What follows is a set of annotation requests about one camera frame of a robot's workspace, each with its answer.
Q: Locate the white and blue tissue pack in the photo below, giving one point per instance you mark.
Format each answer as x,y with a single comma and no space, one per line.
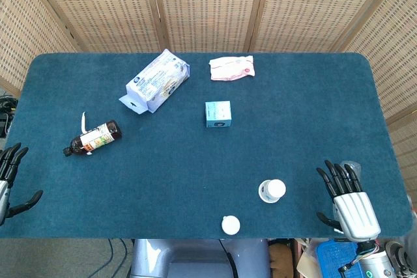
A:
156,82

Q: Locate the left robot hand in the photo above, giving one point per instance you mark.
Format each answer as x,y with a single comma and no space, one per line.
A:
9,164

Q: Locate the light blue speaker box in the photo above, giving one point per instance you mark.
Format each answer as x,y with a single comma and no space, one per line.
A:
217,114

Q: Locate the blue felt table cover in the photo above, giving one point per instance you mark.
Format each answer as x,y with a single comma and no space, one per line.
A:
182,174

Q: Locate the tan fabric object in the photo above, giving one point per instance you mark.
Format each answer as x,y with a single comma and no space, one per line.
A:
280,261

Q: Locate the blue plastic basket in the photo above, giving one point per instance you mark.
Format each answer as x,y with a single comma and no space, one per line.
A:
330,258

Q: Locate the grey robot torso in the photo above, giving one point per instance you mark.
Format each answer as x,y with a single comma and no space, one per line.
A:
195,258

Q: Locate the clear bottle with green label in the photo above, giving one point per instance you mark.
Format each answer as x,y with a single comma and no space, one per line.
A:
357,168

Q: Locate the pink wet wipes packet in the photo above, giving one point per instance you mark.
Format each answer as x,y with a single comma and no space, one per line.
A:
231,68

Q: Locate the brown tea bottle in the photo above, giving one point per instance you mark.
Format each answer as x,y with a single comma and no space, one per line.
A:
96,138

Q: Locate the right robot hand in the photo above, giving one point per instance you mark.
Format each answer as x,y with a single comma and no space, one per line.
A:
353,209

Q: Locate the small white round cap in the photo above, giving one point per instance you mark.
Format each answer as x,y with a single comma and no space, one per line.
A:
231,225

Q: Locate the bamboo folding screen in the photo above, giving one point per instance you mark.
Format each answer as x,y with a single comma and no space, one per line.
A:
208,4

